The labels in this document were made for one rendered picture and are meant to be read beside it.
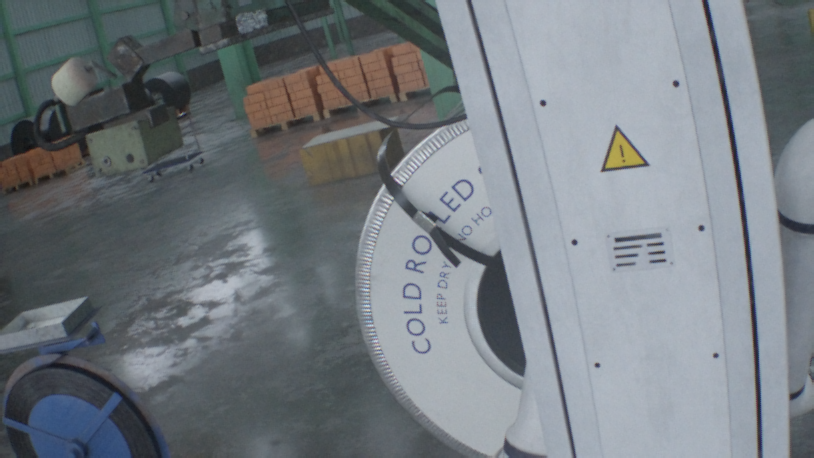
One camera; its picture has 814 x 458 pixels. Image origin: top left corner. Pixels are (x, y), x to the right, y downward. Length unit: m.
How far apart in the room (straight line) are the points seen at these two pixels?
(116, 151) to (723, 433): 1.58
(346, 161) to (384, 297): 6.07
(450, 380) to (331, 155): 6.14
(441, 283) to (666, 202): 1.37
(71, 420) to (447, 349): 1.24
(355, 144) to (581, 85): 7.37
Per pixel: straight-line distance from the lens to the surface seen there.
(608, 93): 0.87
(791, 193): 1.15
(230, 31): 1.90
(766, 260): 0.91
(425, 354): 2.31
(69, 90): 2.10
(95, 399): 2.54
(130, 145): 2.03
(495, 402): 2.35
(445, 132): 2.06
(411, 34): 3.04
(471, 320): 2.23
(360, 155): 8.22
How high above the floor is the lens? 1.68
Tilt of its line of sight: 16 degrees down
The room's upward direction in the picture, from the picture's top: 16 degrees counter-clockwise
